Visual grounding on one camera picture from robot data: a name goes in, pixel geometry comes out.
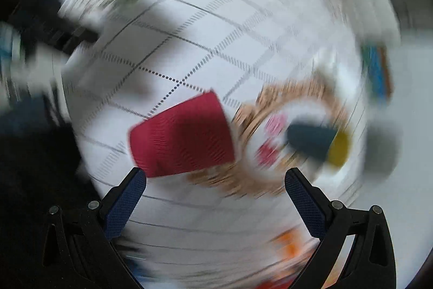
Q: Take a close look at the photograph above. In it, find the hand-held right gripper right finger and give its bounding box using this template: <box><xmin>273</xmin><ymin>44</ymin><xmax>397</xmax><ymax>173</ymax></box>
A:
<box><xmin>284</xmin><ymin>167</ymin><xmax>396</xmax><ymax>289</ymax></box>

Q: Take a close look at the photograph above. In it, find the white checked tablecloth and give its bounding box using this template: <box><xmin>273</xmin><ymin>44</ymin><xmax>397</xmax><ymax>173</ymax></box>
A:
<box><xmin>58</xmin><ymin>0</ymin><xmax>369</xmax><ymax>289</ymax></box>

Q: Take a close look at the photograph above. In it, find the blue and orange packet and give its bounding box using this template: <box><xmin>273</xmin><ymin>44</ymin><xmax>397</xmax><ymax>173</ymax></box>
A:
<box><xmin>360</xmin><ymin>45</ymin><xmax>393</xmax><ymax>100</ymax></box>

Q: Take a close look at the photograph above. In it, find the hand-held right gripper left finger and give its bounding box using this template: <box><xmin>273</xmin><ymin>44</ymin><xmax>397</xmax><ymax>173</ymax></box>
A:
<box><xmin>43</xmin><ymin>167</ymin><xmax>147</xmax><ymax>289</ymax></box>

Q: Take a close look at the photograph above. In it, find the yellow cup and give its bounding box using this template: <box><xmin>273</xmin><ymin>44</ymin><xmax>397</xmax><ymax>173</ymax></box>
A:
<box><xmin>326</xmin><ymin>131</ymin><xmax>350</xmax><ymax>166</ymax></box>

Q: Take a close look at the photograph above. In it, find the white box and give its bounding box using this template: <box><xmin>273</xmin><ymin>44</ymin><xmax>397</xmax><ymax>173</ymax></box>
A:
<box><xmin>340</xmin><ymin>0</ymin><xmax>401</xmax><ymax>44</ymax></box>

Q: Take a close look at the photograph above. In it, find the dark blue cup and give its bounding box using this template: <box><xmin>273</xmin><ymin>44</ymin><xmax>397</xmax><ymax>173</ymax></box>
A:
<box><xmin>286</xmin><ymin>123</ymin><xmax>337</xmax><ymax>163</ymax></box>

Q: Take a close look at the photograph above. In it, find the red cup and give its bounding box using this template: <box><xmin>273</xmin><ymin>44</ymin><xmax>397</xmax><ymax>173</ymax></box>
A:
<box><xmin>129</xmin><ymin>90</ymin><xmax>236</xmax><ymax>178</ymax></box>

